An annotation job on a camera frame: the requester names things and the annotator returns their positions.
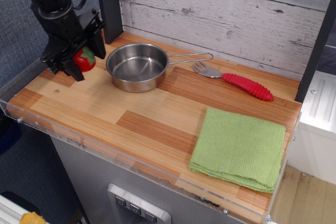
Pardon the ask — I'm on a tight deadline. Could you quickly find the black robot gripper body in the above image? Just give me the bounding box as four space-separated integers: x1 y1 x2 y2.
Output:
39 8 104 74

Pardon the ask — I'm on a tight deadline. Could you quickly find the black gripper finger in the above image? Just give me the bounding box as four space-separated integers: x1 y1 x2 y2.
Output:
61 59 84 81
88 29 106 59

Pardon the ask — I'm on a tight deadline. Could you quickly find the red toy tomato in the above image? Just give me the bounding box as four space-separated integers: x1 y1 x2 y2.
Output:
73 47 96 72

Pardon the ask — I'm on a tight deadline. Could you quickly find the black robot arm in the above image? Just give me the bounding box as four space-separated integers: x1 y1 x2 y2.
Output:
31 0 106 81

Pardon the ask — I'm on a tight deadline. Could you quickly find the green folded cloth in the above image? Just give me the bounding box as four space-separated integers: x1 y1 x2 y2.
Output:
188 108 286 193

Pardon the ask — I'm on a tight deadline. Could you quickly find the small steel saucepan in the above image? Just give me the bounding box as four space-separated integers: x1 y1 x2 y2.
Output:
106 43 214 93

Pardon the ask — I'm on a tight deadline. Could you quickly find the silver cabinet with dispenser panel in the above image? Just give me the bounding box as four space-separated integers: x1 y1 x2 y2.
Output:
52 137 265 223

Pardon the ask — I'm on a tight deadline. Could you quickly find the yellow object at corner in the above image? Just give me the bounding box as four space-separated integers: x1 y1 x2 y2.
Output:
19 212 46 224

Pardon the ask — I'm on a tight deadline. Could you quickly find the white ribbed appliance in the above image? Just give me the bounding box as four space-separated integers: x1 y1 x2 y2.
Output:
287 71 335 184

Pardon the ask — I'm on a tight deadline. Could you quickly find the dark left vertical post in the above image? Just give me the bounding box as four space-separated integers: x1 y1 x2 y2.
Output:
99 0 123 44

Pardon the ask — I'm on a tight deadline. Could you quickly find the dark vertical post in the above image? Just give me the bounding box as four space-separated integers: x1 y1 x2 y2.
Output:
295 0 335 103
99 0 123 44

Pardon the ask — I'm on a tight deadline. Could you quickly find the fork with red handle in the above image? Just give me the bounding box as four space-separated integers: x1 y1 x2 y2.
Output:
192 61 274 101

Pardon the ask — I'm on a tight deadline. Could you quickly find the dark right vertical post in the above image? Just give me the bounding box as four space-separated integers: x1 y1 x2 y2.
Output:
295 0 335 103

